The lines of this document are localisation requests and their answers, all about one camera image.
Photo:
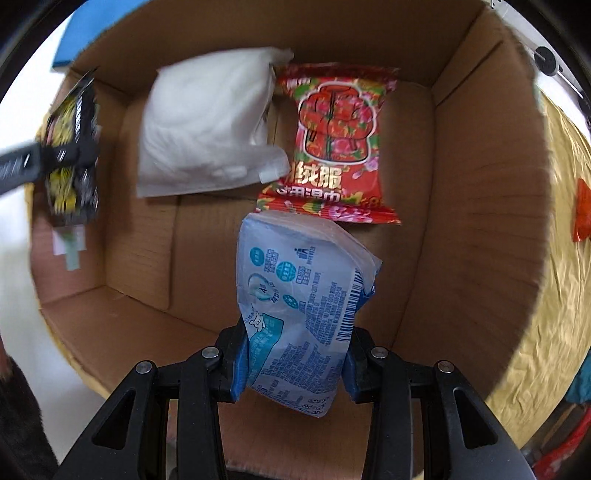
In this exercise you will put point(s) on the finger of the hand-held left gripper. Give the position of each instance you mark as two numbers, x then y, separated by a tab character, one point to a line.
51	159

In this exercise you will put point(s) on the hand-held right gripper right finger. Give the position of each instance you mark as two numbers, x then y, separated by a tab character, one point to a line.
351	369

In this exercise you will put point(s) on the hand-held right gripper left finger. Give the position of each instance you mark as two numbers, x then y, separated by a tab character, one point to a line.
241	369

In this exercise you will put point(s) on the black and yellow snack packet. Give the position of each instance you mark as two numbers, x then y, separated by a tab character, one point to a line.
71	152

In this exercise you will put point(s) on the blue white snack packet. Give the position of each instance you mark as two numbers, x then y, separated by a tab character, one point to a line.
295	314

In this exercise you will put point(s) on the white plastic packet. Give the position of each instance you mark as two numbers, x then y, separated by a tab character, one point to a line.
207	129

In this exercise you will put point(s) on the cardboard box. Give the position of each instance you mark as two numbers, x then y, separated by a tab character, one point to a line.
461	230

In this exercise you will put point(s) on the red floral packet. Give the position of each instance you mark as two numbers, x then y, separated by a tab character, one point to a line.
339	147

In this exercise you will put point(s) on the blue foam pad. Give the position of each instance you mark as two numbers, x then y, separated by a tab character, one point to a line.
74	37

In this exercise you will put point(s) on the yellow cloth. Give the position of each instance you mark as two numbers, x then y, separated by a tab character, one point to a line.
549	258

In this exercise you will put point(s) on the orange snack packet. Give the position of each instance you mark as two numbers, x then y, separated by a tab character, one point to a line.
582	210

